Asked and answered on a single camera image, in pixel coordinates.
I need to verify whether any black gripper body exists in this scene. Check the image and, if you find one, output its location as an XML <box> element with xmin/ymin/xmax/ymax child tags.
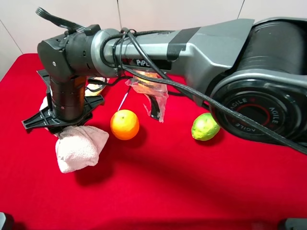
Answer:
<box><xmin>22</xmin><ymin>94</ymin><xmax>105</xmax><ymax>134</ymax></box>

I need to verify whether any pink towel black band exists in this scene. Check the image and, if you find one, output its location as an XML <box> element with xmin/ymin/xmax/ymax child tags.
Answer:
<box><xmin>39</xmin><ymin>95</ymin><xmax>110</xmax><ymax>174</ymax></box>

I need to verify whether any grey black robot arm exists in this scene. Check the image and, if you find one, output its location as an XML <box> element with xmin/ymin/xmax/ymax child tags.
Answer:
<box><xmin>23</xmin><ymin>16</ymin><xmax>307</xmax><ymax>153</ymax></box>

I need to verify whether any dark object bottom left corner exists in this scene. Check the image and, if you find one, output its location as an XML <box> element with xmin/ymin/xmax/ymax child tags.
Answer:
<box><xmin>0</xmin><ymin>212</ymin><xmax>14</xmax><ymax>230</ymax></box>

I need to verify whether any dark object corner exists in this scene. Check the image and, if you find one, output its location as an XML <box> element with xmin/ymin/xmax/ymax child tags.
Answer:
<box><xmin>277</xmin><ymin>218</ymin><xmax>307</xmax><ymax>230</ymax></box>
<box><xmin>0</xmin><ymin>212</ymin><xmax>14</xmax><ymax>230</ymax></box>

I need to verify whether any dark object bottom right corner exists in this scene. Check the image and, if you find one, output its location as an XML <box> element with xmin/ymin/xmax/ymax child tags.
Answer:
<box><xmin>277</xmin><ymin>218</ymin><xmax>307</xmax><ymax>230</ymax></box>

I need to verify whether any clear wrapped snack packet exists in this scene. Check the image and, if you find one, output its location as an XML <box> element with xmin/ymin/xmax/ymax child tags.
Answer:
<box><xmin>85</xmin><ymin>77</ymin><xmax>109</xmax><ymax>96</ymax></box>

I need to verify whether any orange fruit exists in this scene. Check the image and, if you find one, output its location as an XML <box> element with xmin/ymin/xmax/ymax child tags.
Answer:
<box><xmin>110</xmin><ymin>110</ymin><xmax>140</xmax><ymax>140</ymax></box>

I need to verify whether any yellow mango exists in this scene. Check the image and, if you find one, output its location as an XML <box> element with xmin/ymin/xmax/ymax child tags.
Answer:
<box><xmin>137</xmin><ymin>70</ymin><xmax>160</xmax><ymax>92</ymax></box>

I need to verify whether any red table cloth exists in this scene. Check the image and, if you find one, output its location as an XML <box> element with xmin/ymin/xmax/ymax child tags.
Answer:
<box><xmin>0</xmin><ymin>54</ymin><xmax>307</xmax><ymax>230</ymax></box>

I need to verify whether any green lime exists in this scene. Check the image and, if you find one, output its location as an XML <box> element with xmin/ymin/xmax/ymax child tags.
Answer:
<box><xmin>191</xmin><ymin>113</ymin><xmax>220</xmax><ymax>141</ymax></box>

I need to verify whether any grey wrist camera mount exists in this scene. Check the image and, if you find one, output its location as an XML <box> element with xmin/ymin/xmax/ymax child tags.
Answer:
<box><xmin>36</xmin><ymin>69</ymin><xmax>50</xmax><ymax>85</ymax></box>

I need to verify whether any black braided cable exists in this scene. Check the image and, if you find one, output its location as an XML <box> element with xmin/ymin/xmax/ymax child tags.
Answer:
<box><xmin>35</xmin><ymin>7</ymin><xmax>307</xmax><ymax>154</ymax></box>

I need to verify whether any clear plastic cable wrap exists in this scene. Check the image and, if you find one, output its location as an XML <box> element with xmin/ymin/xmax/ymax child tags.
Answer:
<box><xmin>125</xmin><ymin>75</ymin><xmax>168</xmax><ymax>123</ymax></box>

